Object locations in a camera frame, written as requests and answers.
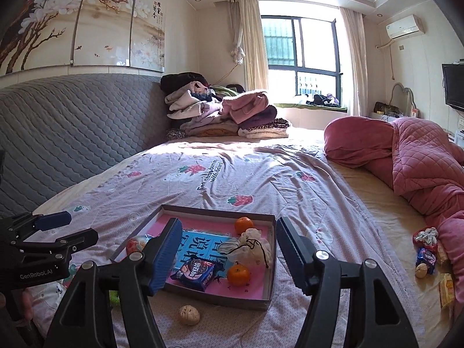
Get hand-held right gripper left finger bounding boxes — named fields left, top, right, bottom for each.
left=43, top=217, right=184, bottom=348

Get person's left hand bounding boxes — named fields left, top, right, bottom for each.
left=20, top=288, right=35, bottom=318

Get black television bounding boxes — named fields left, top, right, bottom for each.
left=441, top=63, right=464, bottom=113

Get brown bag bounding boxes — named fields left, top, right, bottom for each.
left=374, top=101, right=401, bottom=117

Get red white knitted toy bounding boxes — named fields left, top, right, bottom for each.
left=413, top=228, right=439, bottom=246

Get shallow cardboard box pink bottom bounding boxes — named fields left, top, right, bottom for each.
left=110, top=204, right=278, bottom=311

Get pink quilted duvet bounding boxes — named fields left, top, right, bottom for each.
left=323, top=116, right=464, bottom=305

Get window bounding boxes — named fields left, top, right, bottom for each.
left=260, top=15, right=343, bottom=98

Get pile of folded clothes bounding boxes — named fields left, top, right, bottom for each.
left=160, top=72, right=291, bottom=140

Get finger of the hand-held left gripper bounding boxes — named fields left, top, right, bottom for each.
left=14, top=228, right=99, bottom=259
left=2, top=211, right=72, bottom=233

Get strawberry printed bed sheet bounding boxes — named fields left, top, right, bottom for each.
left=29, top=136, right=425, bottom=348

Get white air conditioner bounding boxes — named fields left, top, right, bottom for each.
left=385, top=14, right=425, bottom=40

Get beige bed sheet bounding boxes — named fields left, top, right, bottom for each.
left=326, top=159, right=454, bottom=334

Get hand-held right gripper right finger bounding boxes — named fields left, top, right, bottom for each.
left=275, top=217, right=421, bottom=348

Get grey quilted headboard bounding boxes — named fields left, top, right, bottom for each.
left=0, top=72, right=171, bottom=218

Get flower branch wall mural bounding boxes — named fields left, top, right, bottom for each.
left=0, top=0, right=166, bottom=77

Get yellow snack packet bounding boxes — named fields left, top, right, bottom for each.
left=439, top=273, right=456, bottom=309

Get cream curtain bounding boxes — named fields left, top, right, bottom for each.
left=237, top=0, right=269, bottom=93
left=339, top=7, right=367, bottom=117

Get dark clothes on windowsill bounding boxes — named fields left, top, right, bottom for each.
left=293, top=93, right=343, bottom=108

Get bright orange tangerine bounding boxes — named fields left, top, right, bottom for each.
left=226, top=263, right=251, bottom=286

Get small dark orange tangerine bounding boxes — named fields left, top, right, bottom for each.
left=234, top=217, right=254, bottom=235

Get white framed mirror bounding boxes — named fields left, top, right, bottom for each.
left=391, top=83, right=417, bottom=117

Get blue cookie packet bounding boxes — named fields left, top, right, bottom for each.
left=170, top=257, right=223, bottom=292

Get white drawstring pouch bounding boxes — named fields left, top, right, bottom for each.
left=217, top=228, right=272, bottom=269

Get small blue snack packet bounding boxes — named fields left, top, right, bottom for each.
left=416, top=248, right=438, bottom=274

